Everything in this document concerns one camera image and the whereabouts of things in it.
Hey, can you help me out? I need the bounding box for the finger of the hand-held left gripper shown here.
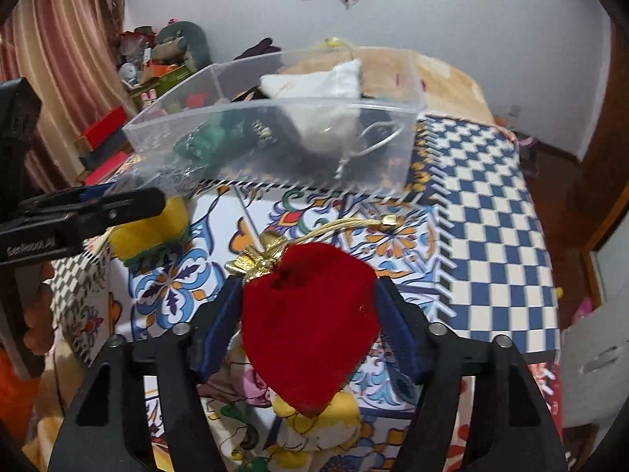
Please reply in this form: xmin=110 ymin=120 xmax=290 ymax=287
xmin=49 ymin=189 xmax=166 ymax=251
xmin=17 ymin=183 xmax=121 ymax=217

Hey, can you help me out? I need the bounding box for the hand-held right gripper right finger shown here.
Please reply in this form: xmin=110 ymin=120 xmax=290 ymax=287
xmin=374 ymin=276 xmax=585 ymax=472

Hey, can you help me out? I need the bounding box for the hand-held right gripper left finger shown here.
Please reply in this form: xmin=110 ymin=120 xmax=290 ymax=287
xmin=46 ymin=279 xmax=246 ymax=472

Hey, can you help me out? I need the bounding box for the red velvet strawberry ornament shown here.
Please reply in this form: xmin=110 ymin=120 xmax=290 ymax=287
xmin=225 ymin=214 xmax=400 ymax=416

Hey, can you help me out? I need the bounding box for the clear plastic storage box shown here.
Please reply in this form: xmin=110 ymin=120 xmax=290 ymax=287
xmin=121 ymin=46 xmax=427 ymax=196

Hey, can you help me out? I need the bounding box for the red flat box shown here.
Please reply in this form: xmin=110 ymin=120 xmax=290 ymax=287
xmin=75 ymin=105 xmax=129 ymax=152
xmin=81 ymin=150 xmax=132 ymax=186

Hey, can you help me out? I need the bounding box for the striped pink curtain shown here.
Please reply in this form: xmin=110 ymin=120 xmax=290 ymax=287
xmin=0 ymin=0 xmax=127 ymax=195

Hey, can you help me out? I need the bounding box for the green ornament in bin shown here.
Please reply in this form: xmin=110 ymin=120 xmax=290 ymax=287
xmin=174 ymin=112 xmax=251 ymax=159

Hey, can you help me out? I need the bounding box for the floral bed sheet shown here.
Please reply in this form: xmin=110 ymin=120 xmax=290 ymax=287
xmin=197 ymin=339 xmax=379 ymax=472

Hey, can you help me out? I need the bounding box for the pile of assorted clutter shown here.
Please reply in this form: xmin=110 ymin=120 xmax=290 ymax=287
xmin=114 ymin=24 xmax=197 ymax=111

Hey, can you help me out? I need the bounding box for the patterned blue check tablecloth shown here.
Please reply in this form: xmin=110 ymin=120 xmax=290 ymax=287
xmin=51 ymin=115 xmax=563 ymax=472

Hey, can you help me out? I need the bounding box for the green plush toy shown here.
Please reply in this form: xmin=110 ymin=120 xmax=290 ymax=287
xmin=155 ymin=20 xmax=213 ymax=74

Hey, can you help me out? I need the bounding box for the white cardboard box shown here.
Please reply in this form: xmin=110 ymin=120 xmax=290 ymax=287
xmin=559 ymin=322 xmax=629 ymax=430

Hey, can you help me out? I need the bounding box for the dark purple cloth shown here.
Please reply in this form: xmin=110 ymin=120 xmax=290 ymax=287
xmin=233 ymin=37 xmax=282 ymax=63

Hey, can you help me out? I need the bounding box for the orange yellow blanket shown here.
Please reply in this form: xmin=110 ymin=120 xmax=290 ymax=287
xmin=295 ymin=46 xmax=496 ymax=127

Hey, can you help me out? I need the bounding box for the black drawstring pouch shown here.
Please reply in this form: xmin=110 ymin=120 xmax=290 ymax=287
xmin=241 ymin=107 xmax=305 ymax=151

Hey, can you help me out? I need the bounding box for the white drawstring pouch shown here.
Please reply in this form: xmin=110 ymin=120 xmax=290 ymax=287
xmin=259 ymin=58 xmax=365 ymax=154

